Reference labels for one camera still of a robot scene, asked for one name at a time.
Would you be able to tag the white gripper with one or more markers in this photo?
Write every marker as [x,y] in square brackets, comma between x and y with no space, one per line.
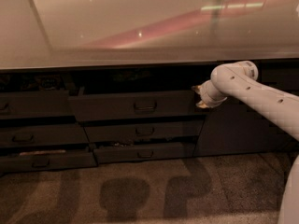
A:
[204,94]

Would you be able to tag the grey drawer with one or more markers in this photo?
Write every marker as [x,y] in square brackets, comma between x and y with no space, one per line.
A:
[46,160]
[144,131]
[34,104]
[149,152]
[136,105]
[48,135]

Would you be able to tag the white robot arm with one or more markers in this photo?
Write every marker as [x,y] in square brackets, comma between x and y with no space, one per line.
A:
[239,80]

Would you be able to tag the colourful packet in drawer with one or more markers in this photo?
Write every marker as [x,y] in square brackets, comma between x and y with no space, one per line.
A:
[130,75]

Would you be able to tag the dark items in left drawer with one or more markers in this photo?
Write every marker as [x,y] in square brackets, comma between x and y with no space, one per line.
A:
[30,82]

